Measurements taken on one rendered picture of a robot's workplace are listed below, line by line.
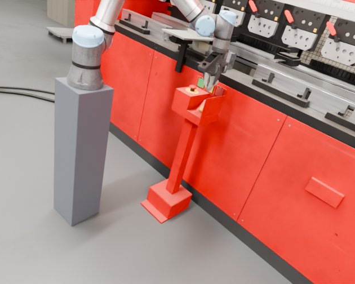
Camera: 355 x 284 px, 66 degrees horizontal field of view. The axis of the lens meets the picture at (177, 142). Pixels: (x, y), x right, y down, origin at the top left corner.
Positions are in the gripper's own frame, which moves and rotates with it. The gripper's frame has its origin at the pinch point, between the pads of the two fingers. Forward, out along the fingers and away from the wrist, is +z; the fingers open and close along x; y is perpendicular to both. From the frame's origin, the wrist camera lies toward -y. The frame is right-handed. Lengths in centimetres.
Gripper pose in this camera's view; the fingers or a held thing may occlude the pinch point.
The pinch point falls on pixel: (207, 89)
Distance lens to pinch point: 138.8
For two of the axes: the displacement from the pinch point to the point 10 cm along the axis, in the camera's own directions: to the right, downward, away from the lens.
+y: 7.0, -3.0, 6.5
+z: -1.7, 8.2, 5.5
